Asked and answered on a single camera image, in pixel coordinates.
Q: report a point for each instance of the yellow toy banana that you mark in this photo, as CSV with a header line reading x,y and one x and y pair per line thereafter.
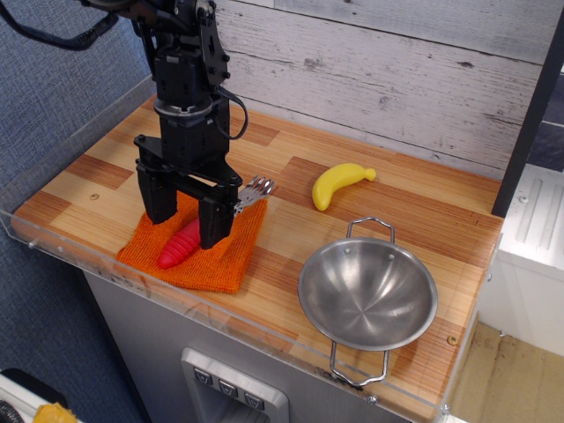
x,y
336,178

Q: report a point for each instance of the dark grey right post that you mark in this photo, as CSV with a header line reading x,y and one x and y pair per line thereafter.
x,y
542,94

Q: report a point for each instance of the orange knitted cloth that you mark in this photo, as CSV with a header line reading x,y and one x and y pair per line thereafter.
x,y
219,269

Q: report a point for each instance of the stainless steel two-handled bowl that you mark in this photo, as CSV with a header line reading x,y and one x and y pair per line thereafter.
x,y
367,294

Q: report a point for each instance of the clear acrylic table guard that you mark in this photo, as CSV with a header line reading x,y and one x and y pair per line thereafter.
x,y
69,191

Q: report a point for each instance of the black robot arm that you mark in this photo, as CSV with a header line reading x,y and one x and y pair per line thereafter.
x,y
188,66

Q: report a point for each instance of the grey toy kitchen cabinet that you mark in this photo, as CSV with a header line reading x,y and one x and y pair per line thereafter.
x,y
150,337

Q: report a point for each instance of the red handled metal fork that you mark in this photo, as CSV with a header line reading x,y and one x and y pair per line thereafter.
x,y
187,240

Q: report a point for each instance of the silver dispenser button panel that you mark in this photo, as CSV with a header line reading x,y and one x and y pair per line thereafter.
x,y
221,393

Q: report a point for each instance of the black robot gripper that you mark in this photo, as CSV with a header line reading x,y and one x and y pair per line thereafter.
x,y
189,157

